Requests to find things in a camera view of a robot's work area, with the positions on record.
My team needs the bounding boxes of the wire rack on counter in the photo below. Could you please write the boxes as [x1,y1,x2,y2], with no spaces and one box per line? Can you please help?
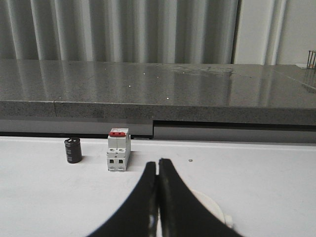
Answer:
[306,49,316,70]

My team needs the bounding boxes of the white half-ring pipe clamp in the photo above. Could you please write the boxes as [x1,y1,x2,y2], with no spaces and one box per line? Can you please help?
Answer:
[191,189,234,229]

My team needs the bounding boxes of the white circuit breaker red switch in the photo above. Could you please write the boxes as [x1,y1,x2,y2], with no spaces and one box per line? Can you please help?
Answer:
[107,128,131,171]

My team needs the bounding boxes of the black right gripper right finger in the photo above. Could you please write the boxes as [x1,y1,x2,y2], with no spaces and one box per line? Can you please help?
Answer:
[158,158,240,237]

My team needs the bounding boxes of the black cylindrical capacitor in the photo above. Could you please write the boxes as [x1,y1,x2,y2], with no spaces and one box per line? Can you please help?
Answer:
[64,137,82,163]

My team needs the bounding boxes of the grey pleated curtain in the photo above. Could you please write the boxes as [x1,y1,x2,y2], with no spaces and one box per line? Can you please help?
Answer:
[0,0,239,64]

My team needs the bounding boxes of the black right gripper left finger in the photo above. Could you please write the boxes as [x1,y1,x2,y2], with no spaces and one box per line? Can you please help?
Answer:
[90,162,158,237]

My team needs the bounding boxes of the grey stone counter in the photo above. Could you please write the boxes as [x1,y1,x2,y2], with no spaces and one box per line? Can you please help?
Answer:
[0,59,316,143]

